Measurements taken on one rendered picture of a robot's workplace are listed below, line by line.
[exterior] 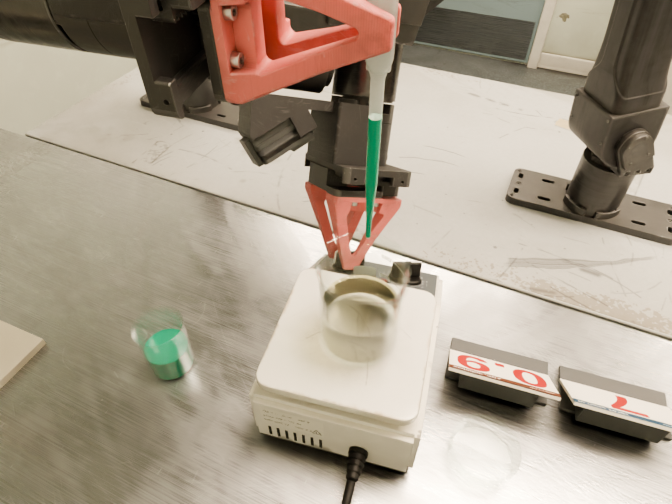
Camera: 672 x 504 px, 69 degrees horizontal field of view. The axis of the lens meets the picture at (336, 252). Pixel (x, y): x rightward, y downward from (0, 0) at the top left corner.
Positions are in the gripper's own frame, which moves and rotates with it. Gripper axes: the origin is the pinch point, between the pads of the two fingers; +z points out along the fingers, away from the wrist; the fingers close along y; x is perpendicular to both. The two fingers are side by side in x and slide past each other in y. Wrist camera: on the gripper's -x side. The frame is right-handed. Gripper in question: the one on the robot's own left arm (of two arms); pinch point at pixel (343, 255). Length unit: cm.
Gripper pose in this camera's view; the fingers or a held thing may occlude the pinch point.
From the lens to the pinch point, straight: 47.5
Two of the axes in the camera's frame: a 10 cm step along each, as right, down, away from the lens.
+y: 3.9, 3.0, -8.7
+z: -1.2, 9.5, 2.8
